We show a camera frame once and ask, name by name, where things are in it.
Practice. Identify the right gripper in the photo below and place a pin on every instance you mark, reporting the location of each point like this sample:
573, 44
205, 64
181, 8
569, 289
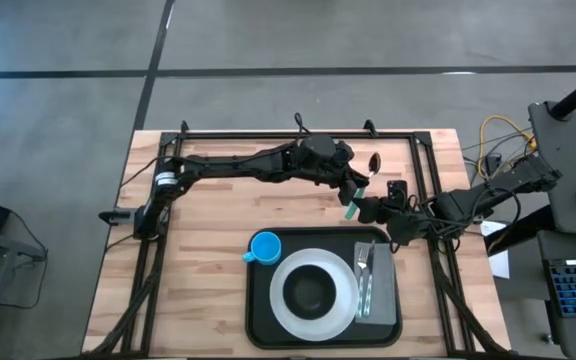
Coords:
393, 211

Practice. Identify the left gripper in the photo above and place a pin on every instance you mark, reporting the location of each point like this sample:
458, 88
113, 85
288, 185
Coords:
348, 174

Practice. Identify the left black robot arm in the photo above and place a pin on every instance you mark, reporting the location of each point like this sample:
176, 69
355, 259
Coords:
248, 167

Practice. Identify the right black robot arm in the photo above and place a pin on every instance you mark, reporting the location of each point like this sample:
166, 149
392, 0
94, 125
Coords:
463, 205

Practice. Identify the black textured tray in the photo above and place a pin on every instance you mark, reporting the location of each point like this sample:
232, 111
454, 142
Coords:
268, 320

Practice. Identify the grey cloth napkin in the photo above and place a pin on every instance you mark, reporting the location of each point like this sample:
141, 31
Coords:
385, 290

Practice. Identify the black round bowl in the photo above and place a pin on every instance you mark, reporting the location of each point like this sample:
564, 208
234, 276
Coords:
310, 292

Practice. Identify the blue plastic mug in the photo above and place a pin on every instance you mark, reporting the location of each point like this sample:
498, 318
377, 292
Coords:
265, 247

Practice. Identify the white round plate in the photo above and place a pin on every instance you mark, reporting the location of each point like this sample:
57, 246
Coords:
328, 320

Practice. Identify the white paper sheet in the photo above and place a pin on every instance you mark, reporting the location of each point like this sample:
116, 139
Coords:
493, 228
500, 265

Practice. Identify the grey cart shelf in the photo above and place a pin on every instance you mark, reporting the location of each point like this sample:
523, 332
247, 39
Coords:
568, 150

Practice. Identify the grey side shelf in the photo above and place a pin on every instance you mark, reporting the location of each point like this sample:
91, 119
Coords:
8, 245

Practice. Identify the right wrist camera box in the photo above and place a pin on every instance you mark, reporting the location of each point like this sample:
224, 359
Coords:
397, 190

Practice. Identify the black aluminium rig frame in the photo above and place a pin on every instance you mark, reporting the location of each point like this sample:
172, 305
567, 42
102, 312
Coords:
293, 135

